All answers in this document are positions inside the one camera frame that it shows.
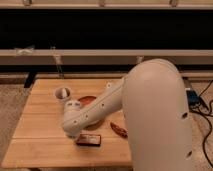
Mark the black rectangular eraser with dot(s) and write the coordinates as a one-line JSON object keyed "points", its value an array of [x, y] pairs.
{"points": [[89, 140]]}

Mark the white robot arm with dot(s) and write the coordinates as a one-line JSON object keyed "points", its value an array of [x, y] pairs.
{"points": [[153, 99]]}

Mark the orange bowl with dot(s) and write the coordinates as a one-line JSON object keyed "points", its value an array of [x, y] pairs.
{"points": [[85, 101]]}

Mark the red chili pepper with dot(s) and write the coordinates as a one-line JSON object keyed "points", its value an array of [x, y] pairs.
{"points": [[118, 130]]}

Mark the blue electronic box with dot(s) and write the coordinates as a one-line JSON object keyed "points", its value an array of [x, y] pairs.
{"points": [[192, 97]]}

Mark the grey metal frame rail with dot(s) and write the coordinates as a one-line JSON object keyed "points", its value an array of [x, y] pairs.
{"points": [[102, 57]]}

